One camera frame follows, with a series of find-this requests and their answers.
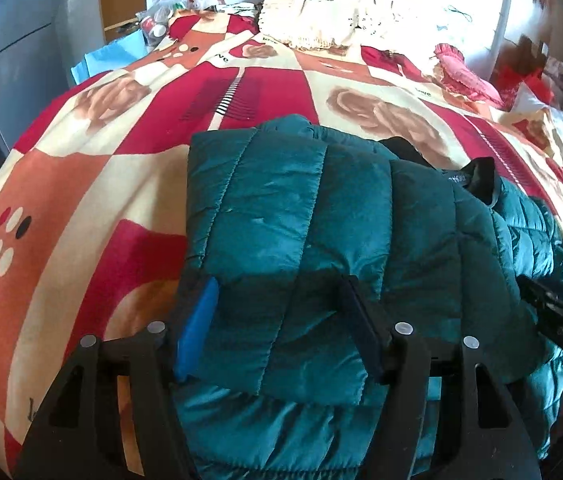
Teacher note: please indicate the red floral printed blanket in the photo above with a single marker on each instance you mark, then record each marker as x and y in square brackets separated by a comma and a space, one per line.
[111, 185]

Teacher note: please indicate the teal puffer jacket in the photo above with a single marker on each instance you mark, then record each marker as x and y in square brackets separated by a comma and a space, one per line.
[286, 210]

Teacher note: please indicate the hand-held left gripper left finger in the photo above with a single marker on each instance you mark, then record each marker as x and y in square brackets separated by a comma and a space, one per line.
[195, 332]

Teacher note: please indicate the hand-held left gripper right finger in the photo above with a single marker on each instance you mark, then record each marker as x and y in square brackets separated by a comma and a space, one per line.
[364, 330]

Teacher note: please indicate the red cushion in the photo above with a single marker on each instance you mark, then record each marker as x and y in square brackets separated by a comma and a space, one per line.
[516, 80]

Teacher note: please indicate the grey wardrobe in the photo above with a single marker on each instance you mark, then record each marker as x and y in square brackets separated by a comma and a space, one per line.
[16, 45]

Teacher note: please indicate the pink heart-shaped pillow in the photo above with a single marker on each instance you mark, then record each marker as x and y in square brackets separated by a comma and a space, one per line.
[466, 77]

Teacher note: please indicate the cream ruffled pillow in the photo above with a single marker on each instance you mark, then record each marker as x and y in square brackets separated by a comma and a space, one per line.
[321, 15]

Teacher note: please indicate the white pillow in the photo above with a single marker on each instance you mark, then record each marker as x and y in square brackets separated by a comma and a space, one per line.
[536, 105]

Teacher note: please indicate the clear plastic bags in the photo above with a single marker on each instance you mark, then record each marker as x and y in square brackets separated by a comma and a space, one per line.
[159, 20]

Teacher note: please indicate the light blue cloth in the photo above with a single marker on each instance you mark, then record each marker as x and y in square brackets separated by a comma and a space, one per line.
[109, 57]

